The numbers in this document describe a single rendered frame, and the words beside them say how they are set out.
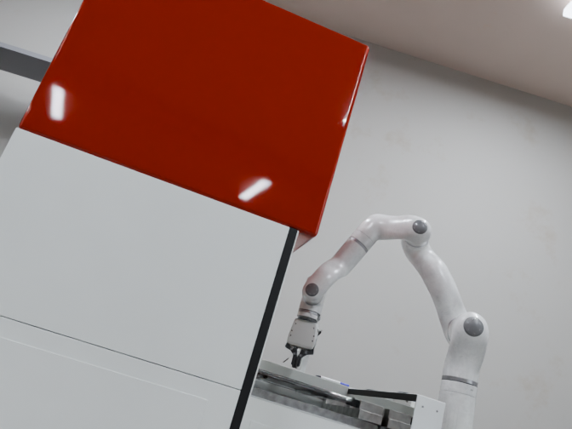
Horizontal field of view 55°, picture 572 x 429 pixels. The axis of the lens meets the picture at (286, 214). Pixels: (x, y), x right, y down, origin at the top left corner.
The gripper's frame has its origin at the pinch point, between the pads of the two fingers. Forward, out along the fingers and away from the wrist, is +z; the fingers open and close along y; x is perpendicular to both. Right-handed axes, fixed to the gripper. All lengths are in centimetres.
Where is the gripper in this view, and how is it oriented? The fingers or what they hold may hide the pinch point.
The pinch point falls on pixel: (295, 362)
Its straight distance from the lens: 203.1
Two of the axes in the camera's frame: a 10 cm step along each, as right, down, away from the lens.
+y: -9.5, -2.0, 2.5
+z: -2.7, 9.0, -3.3
